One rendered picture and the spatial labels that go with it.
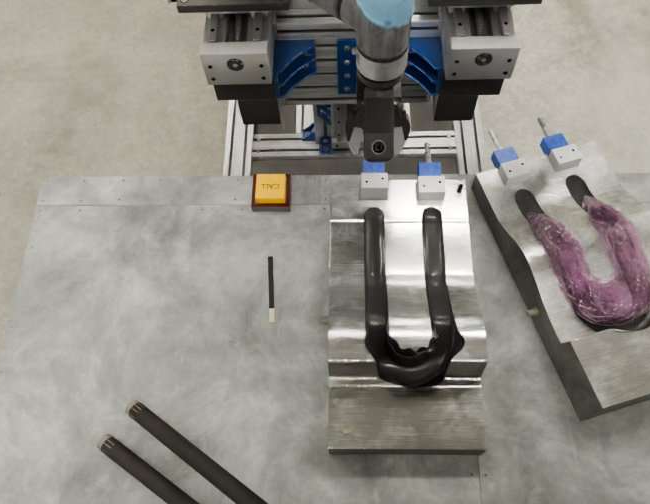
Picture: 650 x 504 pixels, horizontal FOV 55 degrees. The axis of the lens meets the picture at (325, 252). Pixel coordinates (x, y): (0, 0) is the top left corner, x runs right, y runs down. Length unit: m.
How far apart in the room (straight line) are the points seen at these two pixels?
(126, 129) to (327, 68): 1.22
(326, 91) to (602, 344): 0.86
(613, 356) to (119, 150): 1.90
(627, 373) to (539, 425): 0.17
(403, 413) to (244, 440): 0.28
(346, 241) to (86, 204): 0.57
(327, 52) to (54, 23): 1.77
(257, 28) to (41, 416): 0.84
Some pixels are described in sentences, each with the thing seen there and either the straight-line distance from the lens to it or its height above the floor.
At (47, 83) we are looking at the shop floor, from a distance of 2.82.
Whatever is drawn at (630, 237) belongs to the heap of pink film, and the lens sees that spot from 1.25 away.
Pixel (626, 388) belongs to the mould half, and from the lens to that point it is 1.14.
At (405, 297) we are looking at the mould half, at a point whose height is 0.90.
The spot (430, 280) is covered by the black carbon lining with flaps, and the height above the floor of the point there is 0.88.
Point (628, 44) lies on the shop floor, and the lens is 2.89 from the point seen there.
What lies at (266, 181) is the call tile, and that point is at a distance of 1.30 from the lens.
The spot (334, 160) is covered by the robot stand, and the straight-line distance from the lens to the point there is 2.07.
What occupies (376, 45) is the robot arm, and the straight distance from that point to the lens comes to 0.89.
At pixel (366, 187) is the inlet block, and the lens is 1.18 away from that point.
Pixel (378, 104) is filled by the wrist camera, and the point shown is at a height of 1.17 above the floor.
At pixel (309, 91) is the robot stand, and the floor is 0.73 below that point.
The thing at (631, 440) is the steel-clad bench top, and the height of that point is 0.80.
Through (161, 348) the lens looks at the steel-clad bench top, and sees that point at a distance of 1.23.
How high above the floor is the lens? 1.93
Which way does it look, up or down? 64 degrees down
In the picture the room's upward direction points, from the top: 5 degrees counter-clockwise
